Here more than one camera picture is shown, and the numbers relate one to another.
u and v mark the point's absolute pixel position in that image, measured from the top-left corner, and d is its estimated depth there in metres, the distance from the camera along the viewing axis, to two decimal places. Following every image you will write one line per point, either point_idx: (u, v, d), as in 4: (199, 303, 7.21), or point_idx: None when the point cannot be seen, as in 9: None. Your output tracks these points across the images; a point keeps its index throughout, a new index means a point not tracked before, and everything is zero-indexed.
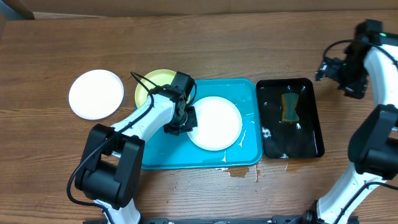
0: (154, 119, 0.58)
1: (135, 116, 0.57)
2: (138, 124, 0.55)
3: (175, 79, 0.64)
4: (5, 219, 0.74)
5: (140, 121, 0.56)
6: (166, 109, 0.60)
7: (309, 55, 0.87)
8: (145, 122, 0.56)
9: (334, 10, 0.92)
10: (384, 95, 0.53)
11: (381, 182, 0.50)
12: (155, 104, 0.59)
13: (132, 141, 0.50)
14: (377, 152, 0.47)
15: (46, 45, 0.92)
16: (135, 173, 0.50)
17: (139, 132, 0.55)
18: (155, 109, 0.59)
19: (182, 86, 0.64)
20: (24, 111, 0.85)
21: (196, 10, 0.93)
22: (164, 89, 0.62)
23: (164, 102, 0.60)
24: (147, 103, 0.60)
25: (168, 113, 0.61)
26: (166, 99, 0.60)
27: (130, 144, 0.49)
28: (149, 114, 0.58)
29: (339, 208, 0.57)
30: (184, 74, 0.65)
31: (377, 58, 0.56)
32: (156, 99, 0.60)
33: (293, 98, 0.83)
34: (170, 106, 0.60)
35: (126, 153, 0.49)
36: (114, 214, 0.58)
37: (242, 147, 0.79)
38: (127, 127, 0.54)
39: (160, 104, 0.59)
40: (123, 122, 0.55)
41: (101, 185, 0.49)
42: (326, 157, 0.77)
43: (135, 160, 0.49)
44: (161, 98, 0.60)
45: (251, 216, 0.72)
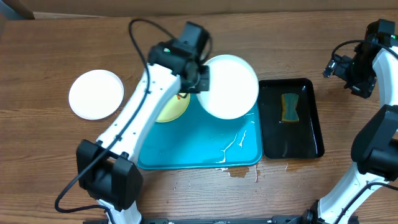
0: (152, 106, 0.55)
1: (127, 117, 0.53)
2: (130, 130, 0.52)
3: (184, 32, 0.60)
4: (5, 219, 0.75)
5: (132, 124, 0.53)
6: (166, 90, 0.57)
7: (309, 54, 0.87)
8: (138, 126, 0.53)
9: (334, 10, 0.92)
10: (390, 96, 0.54)
11: (383, 183, 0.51)
12: (152, 88, 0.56)
13: (122, 160, 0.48)
14: (380, 152, 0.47)
15: (46, 45, 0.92)
16: (132, 185, 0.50)
17: (132, 140, 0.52)
18: (152, 97, 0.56)
19: (192, 40, 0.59)
20: (24, 111, 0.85)
21: (196, 10, 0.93)
22: (167, 50, 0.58)
23: (165, 81, 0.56)
24: (143, 87, 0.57)
25: (171, 88, 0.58)
26: (168, 73, 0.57)
27: (120, 163, 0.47)
28: (145, 106, 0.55)
29: (339, 208, 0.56)
30: (195, 27, 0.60)
31: (385, 60, 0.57)
32: (153, 79, 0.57)
33: (293, 98, 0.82)
34: (175, 79, 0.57)
35: (117, 173, 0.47)
36: (115, 214, 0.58)
37: (242, 147, 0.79)
38: (115, 141, 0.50)
39: (159, 85, 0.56)
40: (112, 130, 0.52)
41: (101, 193, 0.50)
42: (326, 156, 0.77)
43: (127, 180, 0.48)
44: (159, 76, 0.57)
45: (251, 216, 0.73)
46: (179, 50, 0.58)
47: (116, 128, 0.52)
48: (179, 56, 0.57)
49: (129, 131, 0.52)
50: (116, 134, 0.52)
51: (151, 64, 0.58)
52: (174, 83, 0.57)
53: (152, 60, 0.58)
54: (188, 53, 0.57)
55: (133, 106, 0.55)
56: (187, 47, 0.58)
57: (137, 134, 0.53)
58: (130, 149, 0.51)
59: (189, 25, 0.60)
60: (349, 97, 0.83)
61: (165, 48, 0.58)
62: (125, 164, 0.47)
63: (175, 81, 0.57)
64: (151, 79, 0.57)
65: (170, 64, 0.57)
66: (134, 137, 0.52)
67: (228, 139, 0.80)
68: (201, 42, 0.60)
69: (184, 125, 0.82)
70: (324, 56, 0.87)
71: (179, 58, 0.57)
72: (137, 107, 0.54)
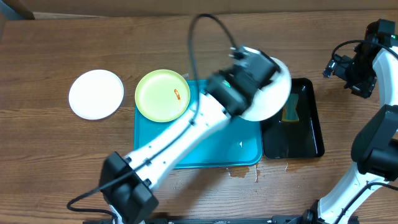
0: (189, 140, 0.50)
1: (163, 144, 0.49)
2: (161, 160, 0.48)
3: (250, 62, 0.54)
4: (5, 219, 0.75)
5: (166, 154, 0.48)
6: (210, 127, 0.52)
7: (309, 55, 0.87)
8: (172, 155, 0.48)
9: (334, 9, 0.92)
10: (390, 96, 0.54)
11: (383, 183, 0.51)
12: (198, 120, 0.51)
13: (143, 188, 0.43)
14: (380, 152, 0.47)
15: (46, 45, 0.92)
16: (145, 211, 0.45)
17: (160, 170, 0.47)
18: (194, 130, 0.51)
19: (257, 74, 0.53)
20: (24, 111, 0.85)
21: (196, 10, 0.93)
22: (226, 82, 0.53)
23: (212, 116, 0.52)
24: (189, 115, 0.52)
25: (216, 127, 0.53)
26: (219, 110, 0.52)
27: (141, 190, 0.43)
28: (184, 137, 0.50)
29: (340, 209, 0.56)
30: (265, 60, 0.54)
31: (385, 60, 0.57)
32: (201, 111, 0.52)
33: (293, 98, 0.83)
34: (224, 119, 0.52)
35: (134, 198, 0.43)
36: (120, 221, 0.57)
37: (242, 147, 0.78)
38: (143, 165, 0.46)
39: (204, 120, 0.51)
40: (145, 152, 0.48)
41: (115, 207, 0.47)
42: (326, 157, 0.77)
43: (143, 208, 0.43)
44: (209, 110, 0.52)
45: (251, 216, 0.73)
46: (239, 84, 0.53)
47: (149, 150, 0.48)
48: (240, 94, 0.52)
49: (158, 159, 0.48)
50: (147, 157, 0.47)
51: (205, 94, 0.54)
52: (221, 121, 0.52)
53: (208, 89, 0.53)
54: (248, 90, 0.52)
55: (173, 132, 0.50)
56: (250, 81, 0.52)
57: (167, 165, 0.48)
58: (155, 178, 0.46)
59: (259, 58, 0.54)
60: (349, 97, 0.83)
61: (225, 79, 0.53)
62: (145, 193, 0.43)
63: (223, 119, 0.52)
64: (199, 110, 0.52)
65: (226, 99, 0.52)
66: (163, 168, 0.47)
67: (229, 139, 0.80)
68: (268, 76, 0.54)
69: None
70: (324, 56, 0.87)
71: (239, 96, 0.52)
72: (176, 135, 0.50)
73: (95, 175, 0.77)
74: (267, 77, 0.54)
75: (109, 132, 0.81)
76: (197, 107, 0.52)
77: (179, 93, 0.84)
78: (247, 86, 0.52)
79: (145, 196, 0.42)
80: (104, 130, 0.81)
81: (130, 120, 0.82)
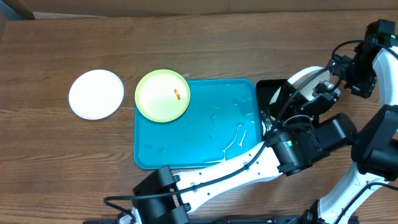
0: (234, 186, 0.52)
1: (214, 176, 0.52)
2: (206, 190, 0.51)
3: (323, 128, 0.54)
4: (6, 219, 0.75)
5: (211, 186, 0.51)
6: (258, 179, 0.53)
7: (309, 55, 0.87)
8: (216, 192, 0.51)
9: (334, 9, 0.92)
10: (390, 96, 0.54)
11: (383, 183, 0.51)
12: (252, 166, 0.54)
13: (181, 213, 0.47)
14: (380, 152, 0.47)
15: (46, 45, 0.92)
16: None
17: (199, 201, 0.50)
18: (245, 175, 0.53)
19: (324, 144, 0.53)
20: (24, 111, 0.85)
21: (196, 10, 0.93)
22: (290, 144, 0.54)
23: (265, 168, 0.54)
24: (247, 157, 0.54)
25: (265, 179, 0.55)
26: (274, 165, 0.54)
27: (178, 213, 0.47)
28: (233, 179, 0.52)
29: (340, 208, 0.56)
30: (339, 131, 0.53)
31: (385, 60, 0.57)
32: (259, 159, 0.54)
33: None
34: (273, 175, 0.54)
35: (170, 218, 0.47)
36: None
37: (242, 147, 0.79)
38: (189, 189, 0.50)
39: (256, 169, 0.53)
40: (194, 178, 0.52)
41: (142, 217, 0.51)
42: (326, 157, 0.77)
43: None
44: (265, 162, 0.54)
45: (251, 216, 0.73)
46: (301, 149, 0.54)
47: (199, 178, 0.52)
48: (297, 158, 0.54)
49: (204, 189, 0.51)
50: (195, 182, 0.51)
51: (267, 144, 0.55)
52: (271, 175, 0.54)
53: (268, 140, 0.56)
54: (311, 157, 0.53)
55: (225, 170, 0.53)
56: (313, 149, 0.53)
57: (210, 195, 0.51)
58: (195, 205, 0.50)
59: (334, 127, 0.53)
60: (349, 97, 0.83)
61: (288, 140, 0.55)
62: (182, 217, 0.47)
63: (273, 175, 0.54)
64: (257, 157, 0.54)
65: (283, 158, 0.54)
66: (203, 201, 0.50)
67: (228, 139, 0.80)
68: (336, 147, 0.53)
69: (185, 126, 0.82)
70: (324, 56, 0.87)
71: (295, 160, 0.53)
72: (229, 173, 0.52)
73: (95, 175, 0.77)
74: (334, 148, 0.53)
75: (109, 131, 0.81)
76: (256, 154, 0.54)
77: (179, 93, 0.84)
78: (310, 152, 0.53)
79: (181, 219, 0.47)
80: (104, 130, 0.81)
81: (130, 120, 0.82)
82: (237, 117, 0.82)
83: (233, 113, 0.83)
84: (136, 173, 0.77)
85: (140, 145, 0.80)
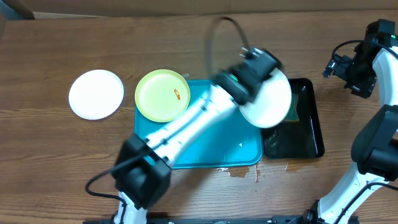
0: (199, 125, 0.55)
1: (177, 127, 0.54)
2: (176, 140, 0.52)
3: (255, 58, 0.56)
4: (5, 219, 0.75)
5: (178, 135, 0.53)
6: (220, 112, 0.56)
7: (309, 55, 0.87)
8: (185, 138, 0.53)
9: (334, 10, 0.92)
10: (390, 96, 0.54)
11: (383, 183, 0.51)
12: (209, 107, 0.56)
13: (163, 165, 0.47)
14: (380, 152, 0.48)
15: (46, 45, 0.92)
16: (160, 190, 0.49)
17: (173, 151, 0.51)
18: (205, 116, 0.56)
19: (260, 70, 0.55)
20: (24, 111, 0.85)
21: (196, 10, 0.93)
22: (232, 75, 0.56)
23: (220, 102, 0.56)
24: (201, 103, 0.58)
25: (224, 114, 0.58)
26: (227, 99, 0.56)
27: (160, 167, 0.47)
28: (196, 122, 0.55)
29: (340, 208, 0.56)
30: (269, 58, 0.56)
31: (385, 60, 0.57)
32: (214, 101, 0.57)
33: (293, 98, 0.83)
34: (231, 106, 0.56)
35: (153, 174, 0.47)
36: (129, 212, 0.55)
37: (242, 147, 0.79)
38: (160, 144, 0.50)
39: (214, 107, 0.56)
40: (160, 135, 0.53)
41: (128, 190, 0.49)
42: (326, 157, 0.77)
43: (161, 184, 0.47)
44: (219, 98, 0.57)
45: (251, 216, 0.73)
46: (243, 80, 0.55)
47: (165, 132, 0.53)
48: (244, 86, 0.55)
49: (175, 139, 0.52)
50: (164, 137, 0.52)
51: (216, 84, 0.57)
52: (229, 107, 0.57)
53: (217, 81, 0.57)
54: (250, 84, 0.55)
55: (185, 118, 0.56)
56: (253, 77, 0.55)
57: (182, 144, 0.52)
58: (171, 155, 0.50)
59: (264, 55, 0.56)
60: (349, 97, 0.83)
61: (231, 73, 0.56)
62: (164, 168, 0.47)
63: (230, 106, 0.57)
64: (211, 99, 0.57)
65: (231, 90, 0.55)
66: (176, 149, 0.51)
67: (228, 139, 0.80)
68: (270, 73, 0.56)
69: None
70: (324, 56, 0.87)
71: (243, 88, 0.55)
72: (188, 119, 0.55)
73: (95, 175, 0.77)
74: (268, 73, 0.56)
75: (109, 131, 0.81)
76: (209, 96, 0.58)
77: (179, 93, 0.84)
78: (248, 79, 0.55)
79: (165, 172, 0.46)
80: (104, 130, 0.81)
81: (130, 120, 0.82)
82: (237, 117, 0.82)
83: None
84: None
85: None
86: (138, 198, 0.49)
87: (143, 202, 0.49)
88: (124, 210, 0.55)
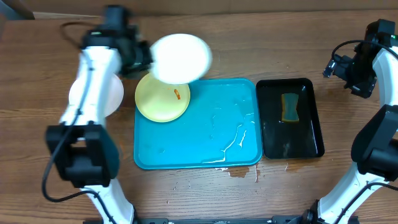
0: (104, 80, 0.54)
1: (81, 95, 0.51)
2: (88, 104, 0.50)
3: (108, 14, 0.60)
4: (5, 219, 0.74)
5: (86, 98, 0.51)
6: (110, 63, 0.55)
7: (309, 55, 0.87)
8: (95, 96, 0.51)
9: (334, 9, 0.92)
10: (390, 96, 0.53)
11: (383, 183, 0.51)
12: (95, 65, 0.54)
13: (91, 128, 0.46)
14: (380, 152, 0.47)
15: (46, 45, 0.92)
16: (109, 149, 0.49)
17: (92, 111, 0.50)
18: (97, 73, 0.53)
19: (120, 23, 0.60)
20: (25, 111, 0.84)
21: (196, 10, 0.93)
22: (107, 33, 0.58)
23: (101, 56, 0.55)
24: (84, 67, 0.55)
25: (114, 65, 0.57)
26: (103, 50, 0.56)
27: (87, 134, 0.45)
28: (94, 81, 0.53)
29: (339, 208, 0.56)
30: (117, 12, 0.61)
31: (385, 60, 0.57)
32: (94, 59, 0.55)
33: (293, 98, 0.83)
34: (112, 52, 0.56)
35: (89, 145, 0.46)
36: (106, 199, 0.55)
37: (242, 147, 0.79)
38: (76, 116, 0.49)
39: (99, 62, 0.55)
40: (73, 110, 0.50)
41: (83, 176, 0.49)
42: (326, 157, 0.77)
43: (102, 145, 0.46)
44: (100, 52, 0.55)
45: (251, 216, 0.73)
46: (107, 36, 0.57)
47: (73, 106, 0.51)
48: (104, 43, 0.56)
49: (87, 104, 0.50)
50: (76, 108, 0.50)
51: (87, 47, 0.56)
52: (112, 57, 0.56)
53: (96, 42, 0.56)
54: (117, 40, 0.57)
55: (83, 84, 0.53)
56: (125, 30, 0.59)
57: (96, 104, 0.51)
58: (93, 117, 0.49)
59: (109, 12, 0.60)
60: (349, 98, 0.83)
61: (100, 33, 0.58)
62: (92, 132, 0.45)
63: (112, 55, 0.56)
64: (89, 58, 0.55)
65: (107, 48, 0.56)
66: (93, 107, 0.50)
67: (228, 139, 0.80)
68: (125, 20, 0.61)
69: (184, 126, 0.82)
70: (324, 56, 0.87)
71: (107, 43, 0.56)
72: (88, 82, 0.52)
73: None
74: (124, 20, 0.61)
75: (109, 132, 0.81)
76: (86, 57, 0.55)
77: (179, 93, 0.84)
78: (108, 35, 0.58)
79: (92, 134, 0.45)
80: None
81: (130, 120, 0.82)
82: (237, 117, 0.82)
83: (233, 113, 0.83)
84: (137, 173, 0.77)
85: (140, 145, 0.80)
86: (98, 174, 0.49)
87: (105, 173, 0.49)
88: (99, 200, 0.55)
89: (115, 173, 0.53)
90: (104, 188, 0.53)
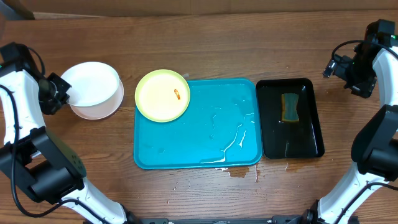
0: (28, 97, 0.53)
1: (11, 114, 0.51)
2: (23, 117, 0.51)
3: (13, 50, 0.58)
4: (5, 219, 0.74)
5: (20, 113, 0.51)
6: (25, 83, 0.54)
7: (309, 55, 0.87)
8: (26, 110, 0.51)
9: (334, 10, 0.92)
10: (390, 96, 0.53)
11: (383, 183, 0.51)
12: (12, 88, 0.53)
13: (37, 134, 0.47)
14: (380, 152, 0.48)
15: (46, 45, 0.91)
16: (66, 150, 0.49)
17: (31, 124, 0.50)
18: (17, 93, 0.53)
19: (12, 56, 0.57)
20: None
21: (196, 10, 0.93)
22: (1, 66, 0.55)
23: (15, 79, 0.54)
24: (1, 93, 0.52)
25: (31, 84, 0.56)
26: (15, 76, 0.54)
27: (37, 139, 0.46)
28: (18, 100, 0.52)
29: (340, 208, 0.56)
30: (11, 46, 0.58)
31: (385, 60, 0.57)
32: (8, 84, 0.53)
33: (293, 98, 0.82)
34: (24, 73, 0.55)
35: (41, 149, 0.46)
36: (89, 201, 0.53)
37: (242, 147, 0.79)
38: (17, 130, 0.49)
39: (15, 84, 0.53)
40: (11, 130, 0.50)
41: (54, 185, 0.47)
42: (326, 157, 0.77)
43: (56, 144, 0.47)
44: (11, 76, 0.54)
45: (252, 216, 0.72)
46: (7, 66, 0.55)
47: (9, 126, 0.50)
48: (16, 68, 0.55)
49: (22, 117, 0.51)
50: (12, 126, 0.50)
51: None
52: (26, 77, 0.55)
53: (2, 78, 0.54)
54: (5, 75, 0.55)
55: (8, 108, 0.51)
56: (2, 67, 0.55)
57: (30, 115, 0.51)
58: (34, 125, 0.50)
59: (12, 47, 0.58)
60: (349, 97, 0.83)
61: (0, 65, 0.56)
62: (41, 135, 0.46)
63: (25, 76, 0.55)
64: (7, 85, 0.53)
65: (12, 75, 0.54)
66: (31, 120, 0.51)
67: (228, 139, 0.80)
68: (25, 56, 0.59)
69: (184, 126, 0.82)
70: (323, 56, 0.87)
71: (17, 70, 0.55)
72: (12, 102, 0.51)
73: (95, 175, 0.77)
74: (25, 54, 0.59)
75: (109, 132, 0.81)
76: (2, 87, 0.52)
77: (179, 93, 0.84)
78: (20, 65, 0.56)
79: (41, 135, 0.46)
80: (104, 130, 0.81)
81: (130, 120, 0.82)
82: (237, 117, 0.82)
83: (233, 113, 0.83)
84: (136, 173, 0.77)
85: (140, 145, 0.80)
86: (66, 176, 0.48)
87: (74, 173, 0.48)
88: (83, 206, 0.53)
89: (84, 173, 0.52)
90: (81, 191, 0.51)
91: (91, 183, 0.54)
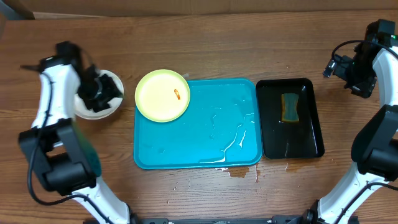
0: (66, 89, 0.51)
1: (45, 100, 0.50)
2: (56, 106, 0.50)
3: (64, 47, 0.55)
4: (5, 219, 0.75)
5: (53, 101, 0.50)
6: (68, 76, 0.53)
7: (308, 55, 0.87)
8: (60, 99, 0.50)
9: (334, 10, 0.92)
10: (390, 96, 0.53)
11: (383, 183, 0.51)
12: (55, 78, 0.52)
13: (61, 124, 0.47)
14: (379, 152, 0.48)
15: (46, 45, 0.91)
16: (86, 146, 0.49)
17: (61, 114, 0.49)
18: (58, 84, 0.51)
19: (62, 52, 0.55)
20: (24, 111, 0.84)
21: (196, 10, 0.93)
22: (49, 59, 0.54)
23: (58, 71, 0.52)
24: (45, 82, 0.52)
25: (73, 79, 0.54)
26: (59, 70, 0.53)
27: (62, 132, 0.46)
28: (56, 88, 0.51)
29: (339, 209, 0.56)
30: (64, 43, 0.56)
31: (385, 60, 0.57)
32: (51, 74, 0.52)
33: (293, 98, 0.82)
34: (68, 68, 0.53)
35: (64, 140, 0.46)
36: (97, 200, 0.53)
37: (242, 147, 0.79)
38: (47, 119, 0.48)
39: (58, 75, 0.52)
40: (41, 115, 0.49)
41: (67, 179, 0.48)
42: (326, 157, 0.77)
43: (78, 138, 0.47)
44: (55, 69, 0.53)
45: (251, 216, 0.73)
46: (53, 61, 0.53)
47: (41, 111, 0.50)
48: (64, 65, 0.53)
49: (55, 106, 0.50)
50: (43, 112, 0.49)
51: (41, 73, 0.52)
52: (69, 72, 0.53)
53: (48, 70, 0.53)
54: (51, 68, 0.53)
55: (45, 94, 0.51)
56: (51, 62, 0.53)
57: (63, 104, 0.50)
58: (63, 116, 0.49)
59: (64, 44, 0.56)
60: (349, 97, 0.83)
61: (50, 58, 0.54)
62: (64, 129, 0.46)
63: (69, 70, 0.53)
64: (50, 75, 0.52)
65: (56, 69, 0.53)
66: (62, 111, 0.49)
67: (229, 139, 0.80)
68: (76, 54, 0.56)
69: (184, 126, 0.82)
70: (323, 56, 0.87)
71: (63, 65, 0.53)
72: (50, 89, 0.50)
73: None
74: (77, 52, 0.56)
75: (109, 132, 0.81)
76: (47, 76, 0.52)
77: (179, 93, 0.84)
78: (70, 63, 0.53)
79: (65, 128, 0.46)
80: (104, 130, 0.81)
81: (130, 120, 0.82)
82: (237, 117, 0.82)
83: (233, 113, 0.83)
84: (137, 173, 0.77)
85: (140, 145, 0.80)
86: (81, 172, 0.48)
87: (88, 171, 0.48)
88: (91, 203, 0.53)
89: (99, 172, 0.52)
90: (92, 190, 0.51)
91: (101, 182, 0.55)
